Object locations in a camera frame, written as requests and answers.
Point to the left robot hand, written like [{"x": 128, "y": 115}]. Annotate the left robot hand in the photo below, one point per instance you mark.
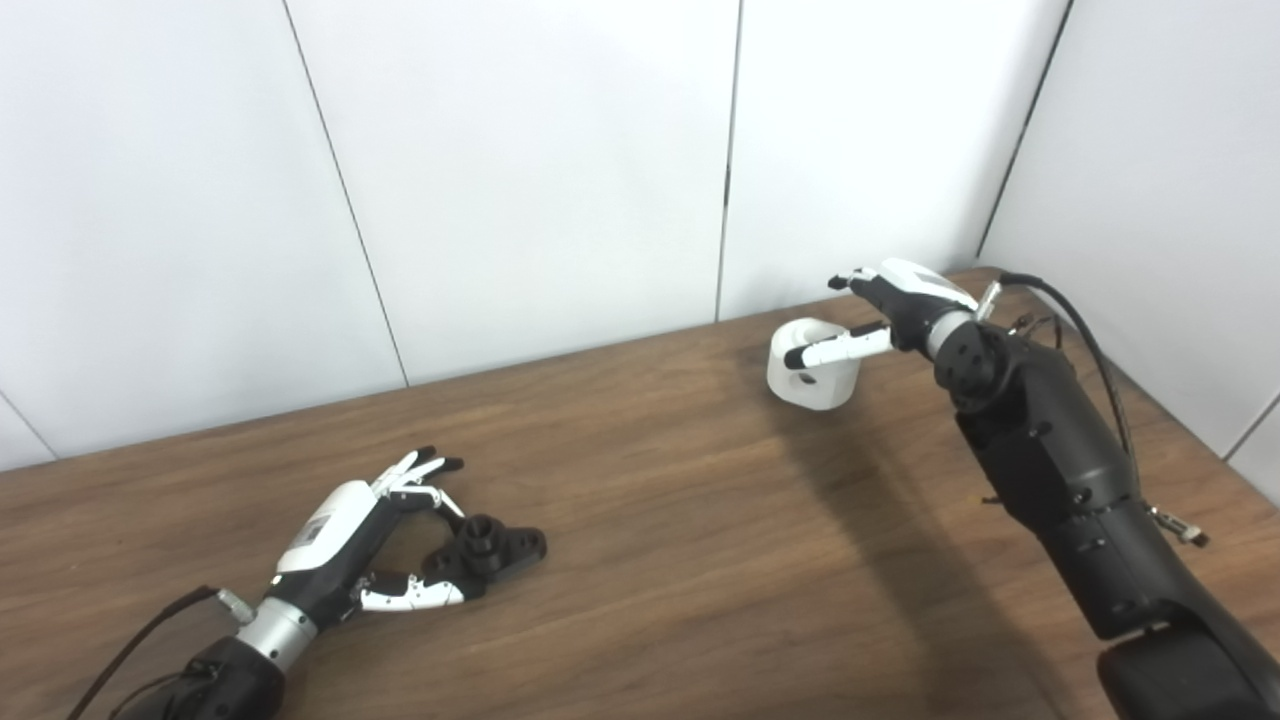
[{"x": 330, "y": 550}]

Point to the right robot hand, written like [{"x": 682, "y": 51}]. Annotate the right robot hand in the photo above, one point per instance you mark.
[{"x": 910, "y": 300}]

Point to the round white piece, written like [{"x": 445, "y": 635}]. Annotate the round white piece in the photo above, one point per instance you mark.
[{"x": 820, "y": 385}]

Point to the black holder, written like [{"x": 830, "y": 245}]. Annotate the black holder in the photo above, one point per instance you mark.
[{"x": 495, "y": 550}]

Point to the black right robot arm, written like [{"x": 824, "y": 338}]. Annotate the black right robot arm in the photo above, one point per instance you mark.
[{"x": 1070, "y": 480}]

